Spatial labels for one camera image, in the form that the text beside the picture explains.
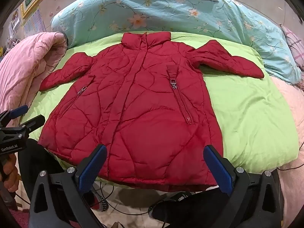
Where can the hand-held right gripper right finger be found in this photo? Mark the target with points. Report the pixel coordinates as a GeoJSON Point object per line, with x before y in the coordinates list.
{"type": "Point", "coordinates": [218, 168]}

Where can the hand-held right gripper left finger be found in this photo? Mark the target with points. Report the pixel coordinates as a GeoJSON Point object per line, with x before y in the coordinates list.
{"type": "Point", "coordinates": [91, 168]}

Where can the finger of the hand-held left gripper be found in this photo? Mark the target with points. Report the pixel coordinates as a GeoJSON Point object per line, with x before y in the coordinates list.
{"type": "Point", "coordinates": [20, 111]}
{"type": "Point", "coordinates": [33, 121]}

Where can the red puffer jacket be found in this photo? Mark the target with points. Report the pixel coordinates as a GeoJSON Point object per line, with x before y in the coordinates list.
{"type": "Point", "coordinates": [142, 99]}

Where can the person's left hand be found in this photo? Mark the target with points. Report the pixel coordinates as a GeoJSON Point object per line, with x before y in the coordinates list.
{"type": "Point", "coordinates": [10, 171]}

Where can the red and black shoe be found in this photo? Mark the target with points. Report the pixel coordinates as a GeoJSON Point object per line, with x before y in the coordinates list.
{"type": "Point", "coordinates": [98, 200]}

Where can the pink quilt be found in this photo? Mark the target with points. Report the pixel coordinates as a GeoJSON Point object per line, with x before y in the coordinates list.
{"type": "Point", "coordinates": [23, 64]}

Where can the light green bed sheet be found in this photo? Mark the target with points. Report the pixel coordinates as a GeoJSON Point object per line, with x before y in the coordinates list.
{"type": "Point", "coordinates": [249, 114]}

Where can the pale pink blanket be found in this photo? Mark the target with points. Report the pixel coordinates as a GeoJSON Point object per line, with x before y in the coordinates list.
{"type": "Point", "coordinates": [292, 182]}

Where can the gold framed picture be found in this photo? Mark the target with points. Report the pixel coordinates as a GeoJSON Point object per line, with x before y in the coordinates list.
{"type": "Point", "coordinates": [28, 7]}

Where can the pink plaid pillow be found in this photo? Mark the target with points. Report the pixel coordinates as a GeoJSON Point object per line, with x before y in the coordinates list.
{"type": "Point", "coordinates": [294, 42]}

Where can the teal floral quilt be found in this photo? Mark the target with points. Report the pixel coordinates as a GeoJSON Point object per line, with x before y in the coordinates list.
{"type": "Point", "coordinates": [166, 14]}

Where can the wall calendar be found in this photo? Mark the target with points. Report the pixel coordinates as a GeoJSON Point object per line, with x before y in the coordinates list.
{"type": "Point", "coordinates": [34, 21]}

